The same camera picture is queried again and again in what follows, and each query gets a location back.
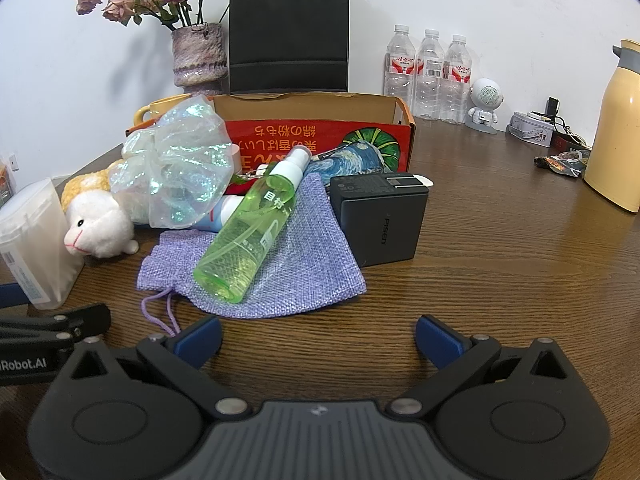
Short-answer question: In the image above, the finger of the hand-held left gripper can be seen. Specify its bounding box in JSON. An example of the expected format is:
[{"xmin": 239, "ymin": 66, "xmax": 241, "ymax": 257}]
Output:
[
  {"xmin": 0, "ymin": 284, "xmax": 28, "ymax": 308},
  {"xmin": 0, "ymin": 303, "xmax": 112, "ymax": 346}
]

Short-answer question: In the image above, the purple glazed vase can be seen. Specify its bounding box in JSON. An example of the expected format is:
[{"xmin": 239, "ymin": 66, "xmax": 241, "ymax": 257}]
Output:
[{"xmin": 171, "ymin": 22, "xmax": 229, "ymax": 96}]

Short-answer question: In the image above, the red flat box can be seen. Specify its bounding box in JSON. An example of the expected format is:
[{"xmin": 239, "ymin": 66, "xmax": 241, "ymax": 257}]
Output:
[{"xmin": 550, "ymin": 132, "xmax": 591, "ymax": 153}]

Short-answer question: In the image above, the yellow mug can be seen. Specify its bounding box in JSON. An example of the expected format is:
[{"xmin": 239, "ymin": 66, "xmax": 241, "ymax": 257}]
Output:
[{"xmin": 134, "ymin": 94, "xmax": 193, "ymax": 126}]

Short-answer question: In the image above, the translucent white plastic container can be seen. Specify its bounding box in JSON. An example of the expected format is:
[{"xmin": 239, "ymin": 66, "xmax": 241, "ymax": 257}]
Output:
[{"xmin": 0, "ymin": 177, "xmax": 85, "ymax": 311}]

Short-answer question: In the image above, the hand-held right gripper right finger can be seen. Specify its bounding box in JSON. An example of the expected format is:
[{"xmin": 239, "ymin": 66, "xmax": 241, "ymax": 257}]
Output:
[{"xmin": 390, "ymin": 315, "xmax": 576, "ymax": 420}]

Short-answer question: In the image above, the iridescent plastic bag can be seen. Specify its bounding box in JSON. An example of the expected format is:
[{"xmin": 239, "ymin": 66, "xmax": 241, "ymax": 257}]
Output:
[{"xmin": 109, "ymin": 95, "xmax": 243, "ymax": 231}]

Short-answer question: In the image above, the black paper bag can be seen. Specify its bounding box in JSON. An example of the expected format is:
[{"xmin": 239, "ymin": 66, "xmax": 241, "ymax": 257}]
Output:
[{"xmin": 227, "ymin": 0, "xmax": 351, "ymax": 95}]

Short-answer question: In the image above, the cream thermos jug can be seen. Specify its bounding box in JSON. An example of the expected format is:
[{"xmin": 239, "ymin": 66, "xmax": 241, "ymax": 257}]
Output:
[{"xmin": 582, "ymin": 39, "xmax": 640, "ymax": 213}]

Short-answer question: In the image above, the dark snack packet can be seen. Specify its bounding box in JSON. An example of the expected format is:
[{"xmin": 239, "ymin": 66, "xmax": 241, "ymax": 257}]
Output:
[{"xmin": 534, "ymin": 149, "xmax": 593, "ymax": 179}]

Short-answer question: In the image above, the clear water bottle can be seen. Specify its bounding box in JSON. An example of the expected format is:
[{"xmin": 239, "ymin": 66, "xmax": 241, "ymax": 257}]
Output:
[
  {"xmin": 385, "ymin": 24, "xmax": 417, "ymax": 118},
  {"xmin": 415, "ymin": 28, "xmax": 446, "ymax": 122},
  {"xmin": 442, "ymin": 34, "xmax": 473, "ymax": 125}
]

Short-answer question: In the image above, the blue swirl print pouch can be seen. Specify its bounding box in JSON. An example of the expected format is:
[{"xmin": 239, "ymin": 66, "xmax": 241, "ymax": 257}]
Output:
[{"xmin": 307, "ymin": 142, "xmax": 386, "ymax": 181}]

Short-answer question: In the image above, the sheep plush toy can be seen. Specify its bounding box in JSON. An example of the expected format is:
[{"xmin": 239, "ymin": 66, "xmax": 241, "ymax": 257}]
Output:
[{"xmin": 61, "ymin": 159, "xmax": 140, "ymax": 259}]

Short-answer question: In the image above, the orange cardboard box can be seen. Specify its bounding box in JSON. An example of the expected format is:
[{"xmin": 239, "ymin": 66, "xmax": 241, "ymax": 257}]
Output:
[{"xmin": 125, "ymin": 91, "xmax": 416, "ymax": 176}]

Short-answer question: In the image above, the black charger block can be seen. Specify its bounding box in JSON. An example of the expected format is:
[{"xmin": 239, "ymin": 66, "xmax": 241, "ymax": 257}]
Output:
[{"xmin": 327, "ymin": 171, "xmax": 430, "ymax": 268}]

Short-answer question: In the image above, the green spray bottle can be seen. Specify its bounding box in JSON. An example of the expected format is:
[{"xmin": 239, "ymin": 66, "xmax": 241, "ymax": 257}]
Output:
[{"xmin": 194, "ymin": 147, "xmax": 312, "ymax": 305}]

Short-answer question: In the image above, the white blue toothpaste tube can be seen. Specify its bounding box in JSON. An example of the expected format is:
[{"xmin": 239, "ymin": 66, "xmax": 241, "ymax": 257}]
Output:
[{"xmin": 200, "ymin": 195, "xmax": 256, "ymax": 233}]

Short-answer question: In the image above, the white robot figure speaker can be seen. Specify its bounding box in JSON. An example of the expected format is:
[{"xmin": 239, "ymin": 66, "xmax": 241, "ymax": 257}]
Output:
[{"xmin": 465, "ymin": 77, "xmax": 505, "ymax": 134}]

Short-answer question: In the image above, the red fabric rose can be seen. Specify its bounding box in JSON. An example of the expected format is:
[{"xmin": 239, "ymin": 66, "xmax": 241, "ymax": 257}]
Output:
[{"xmin": 225, "ymin": 172, "xmax": 266, "ymax": 196}]

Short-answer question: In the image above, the printed tin box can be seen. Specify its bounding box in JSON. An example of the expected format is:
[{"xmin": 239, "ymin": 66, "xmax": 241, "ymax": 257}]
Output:
[{"xmin": 506, "ymin": 111, "xmax": 553, "ymax": 147}]

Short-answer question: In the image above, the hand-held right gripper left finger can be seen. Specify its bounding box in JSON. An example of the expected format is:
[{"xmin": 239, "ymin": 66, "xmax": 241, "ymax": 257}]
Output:
[{"xmin": 65, "ymin": 316, "xmax": 253, "ymax": 420}]

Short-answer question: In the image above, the purple burlap pouch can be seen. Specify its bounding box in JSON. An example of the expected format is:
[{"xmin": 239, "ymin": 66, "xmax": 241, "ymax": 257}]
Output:
[{"xmin": 137, "ymin": 172, "xmax": 368, "ymax": 336}]

